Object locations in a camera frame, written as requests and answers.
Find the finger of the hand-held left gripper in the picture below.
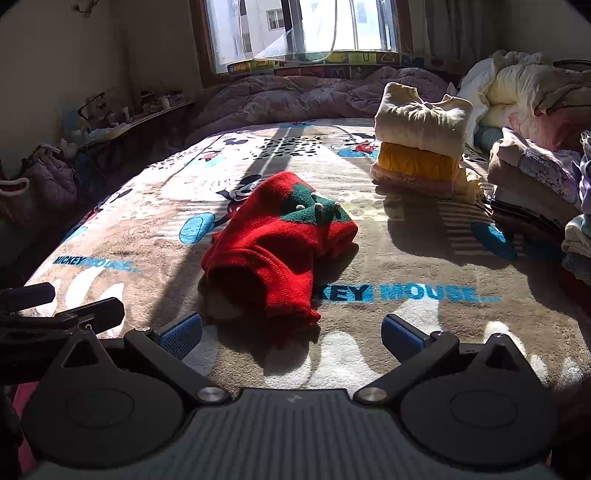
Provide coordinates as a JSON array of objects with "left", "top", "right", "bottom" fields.
[
  {"left": 0, "top": 283, "right": 56, "bottom": 315},
  {"left": 0, "top": 298, "right": 126, "bottom": 339}
]

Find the colourful foam letter mat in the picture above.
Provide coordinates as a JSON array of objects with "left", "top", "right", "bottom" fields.
[{"left": 226, "top": 50, "right": 430, "bottom": 78}]

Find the red and green knit sweater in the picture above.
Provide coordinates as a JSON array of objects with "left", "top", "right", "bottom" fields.
[{"left": 201, "top": 171, "right": 360, "bottom": 330}]

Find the purple padded jacket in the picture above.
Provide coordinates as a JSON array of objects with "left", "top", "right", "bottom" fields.
[{"left": 28, "top": 145, "right": 79, "bottom": 208}]

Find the yellow folded garment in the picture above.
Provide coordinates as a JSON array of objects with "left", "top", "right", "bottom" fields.
[{"left": 376, "top": 142, "right": 462, "bottom": 183}]

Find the window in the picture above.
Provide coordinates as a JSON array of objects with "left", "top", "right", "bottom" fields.
[{"left": 203, "top": 0, "right": 402, "bottom": 75}]

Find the cream folded garment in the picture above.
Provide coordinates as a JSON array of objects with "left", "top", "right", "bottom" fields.
[{"left": 374, "top": 82, "right": 475, "bottom": 160}]

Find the bag with white rope handle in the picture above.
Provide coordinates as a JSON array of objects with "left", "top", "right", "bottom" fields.
[{"left": 0, "top": 159, "right": 33, "bottom": 217}]

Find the purple quilted duvet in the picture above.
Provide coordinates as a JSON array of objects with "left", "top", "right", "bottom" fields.
[{"left": 185, "top": 66, "right": 455, "bottom": 137}]

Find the person's maroon clad leg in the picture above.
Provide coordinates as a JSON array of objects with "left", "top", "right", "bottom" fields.
[{"left": 9, "top": 383, "right": 40, "bottom": 467}]

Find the cartoon printed beige blanket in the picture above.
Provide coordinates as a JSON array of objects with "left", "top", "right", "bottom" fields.
[{"left": 23, "top": 117, "right": 591, "bottom": 402}]

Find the heap of cream bedding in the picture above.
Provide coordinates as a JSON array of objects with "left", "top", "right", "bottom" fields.
[{"left": 457, "top": 50, "right": 591, "bottom": 153}]

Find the curtain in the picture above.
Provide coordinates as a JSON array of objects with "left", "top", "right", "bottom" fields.
[{"left": 425, "top": 0, "right": 504, "bottom": 61}]

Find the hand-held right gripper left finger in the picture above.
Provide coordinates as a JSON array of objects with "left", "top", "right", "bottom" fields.
[{"left": 44, "top": 313, "right": 232, "bottom": 408}]

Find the cluttered side desk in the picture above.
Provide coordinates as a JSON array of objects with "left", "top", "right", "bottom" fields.
[{"left": 60, "top": 83, "right": 197, "bottom": 178}]

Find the pile of folded clothes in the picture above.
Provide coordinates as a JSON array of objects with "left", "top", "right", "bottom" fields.
[{"left": 487, "top": 127, "right": 591, "bottom": 284}]

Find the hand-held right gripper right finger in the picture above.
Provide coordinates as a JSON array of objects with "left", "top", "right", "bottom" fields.
[{"left": 353, "top": 314, "right": 532, "bottom": 407}]

